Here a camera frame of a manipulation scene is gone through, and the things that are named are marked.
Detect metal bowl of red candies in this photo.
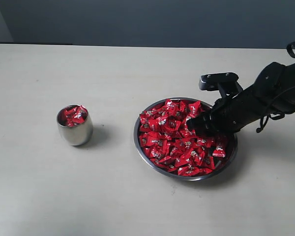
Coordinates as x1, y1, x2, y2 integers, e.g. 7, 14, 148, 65
133, 97, 238, 182

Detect pile of red candies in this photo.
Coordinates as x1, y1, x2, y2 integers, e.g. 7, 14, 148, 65
139, 98, 228, 177

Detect black cable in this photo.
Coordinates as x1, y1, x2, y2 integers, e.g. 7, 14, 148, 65
256, 83, 295, 134

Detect stainless steel cup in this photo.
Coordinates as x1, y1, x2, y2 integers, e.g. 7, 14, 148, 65
57, 112, 93, 146

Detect candies inside cup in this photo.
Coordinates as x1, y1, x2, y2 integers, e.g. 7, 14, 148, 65
58, 105, 88, 127

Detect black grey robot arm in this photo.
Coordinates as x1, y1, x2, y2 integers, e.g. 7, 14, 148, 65
186, 42, 295, 135

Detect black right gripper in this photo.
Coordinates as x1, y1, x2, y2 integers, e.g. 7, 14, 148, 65
186, 94, 263, 133

